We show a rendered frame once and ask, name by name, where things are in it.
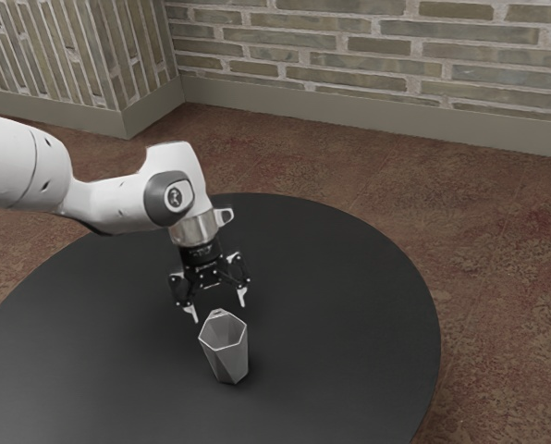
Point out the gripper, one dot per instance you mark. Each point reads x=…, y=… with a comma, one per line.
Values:
x=203, y=267

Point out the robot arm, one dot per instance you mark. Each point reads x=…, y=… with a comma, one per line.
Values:
x=95, y=199

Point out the grey faceted mug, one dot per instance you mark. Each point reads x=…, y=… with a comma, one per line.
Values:
x=224, y=351

